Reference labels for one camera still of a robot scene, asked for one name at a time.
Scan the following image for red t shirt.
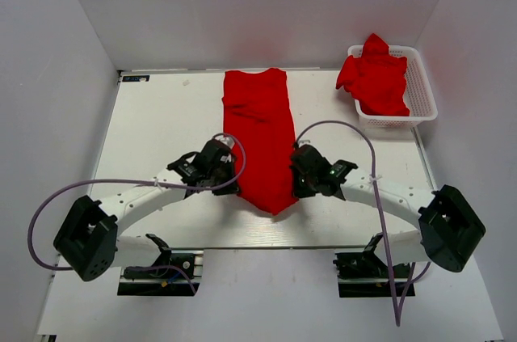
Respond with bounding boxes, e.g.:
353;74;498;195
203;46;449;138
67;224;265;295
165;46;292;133
222;68;297;216

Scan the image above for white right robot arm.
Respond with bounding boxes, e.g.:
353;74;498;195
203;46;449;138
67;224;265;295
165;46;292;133
291;145;486;277

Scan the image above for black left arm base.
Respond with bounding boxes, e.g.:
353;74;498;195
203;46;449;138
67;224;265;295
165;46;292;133
117;251;204;297

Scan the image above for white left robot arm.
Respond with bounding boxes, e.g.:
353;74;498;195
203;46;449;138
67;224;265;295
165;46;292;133
53;133;240;281

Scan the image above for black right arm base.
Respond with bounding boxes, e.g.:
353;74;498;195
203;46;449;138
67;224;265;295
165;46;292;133
333;252;391;298

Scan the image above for red t shirts in basket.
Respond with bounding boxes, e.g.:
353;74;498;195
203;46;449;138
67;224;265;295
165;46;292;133
336;34;410;116

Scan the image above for blue table corner label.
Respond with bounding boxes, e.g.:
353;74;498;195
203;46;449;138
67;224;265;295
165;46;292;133
122;75;150;82

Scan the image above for white plastic basket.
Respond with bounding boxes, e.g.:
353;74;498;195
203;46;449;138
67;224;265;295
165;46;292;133
355;45;438;129

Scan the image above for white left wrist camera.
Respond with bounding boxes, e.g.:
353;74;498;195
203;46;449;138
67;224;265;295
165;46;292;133
214;134;235;150

